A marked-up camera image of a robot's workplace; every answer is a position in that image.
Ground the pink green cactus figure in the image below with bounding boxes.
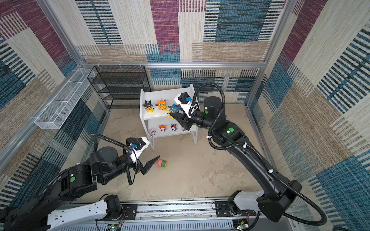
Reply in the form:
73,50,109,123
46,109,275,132
156,159,168,167

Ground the orange crab hood Doraemon figure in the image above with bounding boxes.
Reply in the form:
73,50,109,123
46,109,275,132
159,125,167,132

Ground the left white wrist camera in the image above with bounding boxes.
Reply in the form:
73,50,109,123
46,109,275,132
126,137,150,163

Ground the white wire mesh basket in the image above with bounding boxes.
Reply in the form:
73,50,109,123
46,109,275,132
35,68,91,130

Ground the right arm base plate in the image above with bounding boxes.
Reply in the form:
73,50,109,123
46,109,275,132
211,201,257,217

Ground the pink hood Doraemon figure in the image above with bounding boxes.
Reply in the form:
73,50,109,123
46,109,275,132
149,129,156,137

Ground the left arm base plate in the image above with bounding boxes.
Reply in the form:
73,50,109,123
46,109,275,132
112,204,138,223

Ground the black wire mesh rack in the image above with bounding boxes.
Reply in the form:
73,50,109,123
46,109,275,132
88,65,152,110

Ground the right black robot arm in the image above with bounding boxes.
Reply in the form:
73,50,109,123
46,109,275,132
170,83,327,226

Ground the aluminium mounting rail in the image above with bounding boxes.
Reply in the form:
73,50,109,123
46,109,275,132
66,197,305,231

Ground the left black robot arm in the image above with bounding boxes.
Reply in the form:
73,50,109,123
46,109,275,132
1,134,160,231

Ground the blue hood Pikachu figure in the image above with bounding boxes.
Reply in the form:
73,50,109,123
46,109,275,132
168,104,181,119

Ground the white two-tier shelf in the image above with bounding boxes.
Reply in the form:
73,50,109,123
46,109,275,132
139,84,198,150

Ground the black blue Luxray figure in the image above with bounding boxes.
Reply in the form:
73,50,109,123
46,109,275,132
144,100,154,113

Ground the orange yellow Pokemon figure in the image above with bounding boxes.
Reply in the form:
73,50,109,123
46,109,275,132
156,99,167,111

